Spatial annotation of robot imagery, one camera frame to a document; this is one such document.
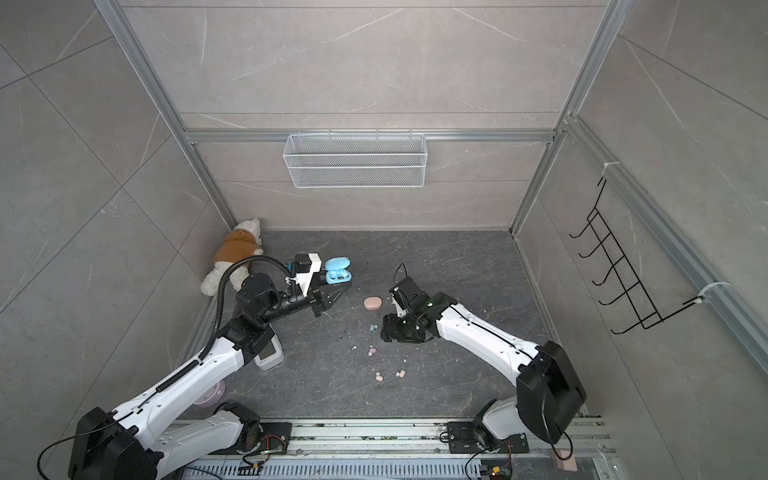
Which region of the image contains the white wire mesh basket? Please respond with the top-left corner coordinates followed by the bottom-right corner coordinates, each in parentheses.
top-left (283, 133), bottom-right (428, 189)

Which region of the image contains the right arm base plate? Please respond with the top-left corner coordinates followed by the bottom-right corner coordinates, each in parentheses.
top-left (438, 422), bottom-right (530, 454)

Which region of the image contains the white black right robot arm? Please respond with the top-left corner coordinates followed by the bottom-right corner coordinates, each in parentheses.
top-left (381, 287), bottom-right (587, 452)

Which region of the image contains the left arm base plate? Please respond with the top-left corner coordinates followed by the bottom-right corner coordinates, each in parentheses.
top-left (212, 421), bottom-right (293, 456)

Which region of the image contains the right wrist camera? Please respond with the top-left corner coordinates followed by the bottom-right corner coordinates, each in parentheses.
top-left (390, 276), bottom-right (429, 317)

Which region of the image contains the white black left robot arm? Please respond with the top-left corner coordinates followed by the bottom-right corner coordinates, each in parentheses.
top-left (68, 253), bottom-right (351, 479)

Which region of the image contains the black wire hook rack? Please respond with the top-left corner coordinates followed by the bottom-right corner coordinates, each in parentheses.
top-left (547, 176), bottom-right (730, 343)

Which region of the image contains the white teddy bear brown hoodie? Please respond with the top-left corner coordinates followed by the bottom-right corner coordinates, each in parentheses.
top-left (200, 218), bottom-right (264, 297)

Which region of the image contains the aluminium rail front frame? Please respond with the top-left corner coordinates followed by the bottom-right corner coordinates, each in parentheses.
top-left (161, 417), bottom-right (625, 479)

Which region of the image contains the white digital scale device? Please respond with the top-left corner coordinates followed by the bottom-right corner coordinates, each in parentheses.
top-left (254, 336), bottom-right (285, 371)

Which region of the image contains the pink earbud charging case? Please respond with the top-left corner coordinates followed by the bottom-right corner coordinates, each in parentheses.
top-left (363, 296), bottom-right (383, 311)

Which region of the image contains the purple round container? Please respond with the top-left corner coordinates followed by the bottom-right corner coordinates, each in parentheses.
top-left (193, 380), bottom-right (226, 408)

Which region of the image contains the blue earbud charging case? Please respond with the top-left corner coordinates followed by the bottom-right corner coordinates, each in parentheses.
top-left (324, 257), bottom-right (352, 284)

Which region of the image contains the pink eraser block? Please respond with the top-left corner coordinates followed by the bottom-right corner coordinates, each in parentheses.
top-left (552, 451), bottom-right (578, 472)

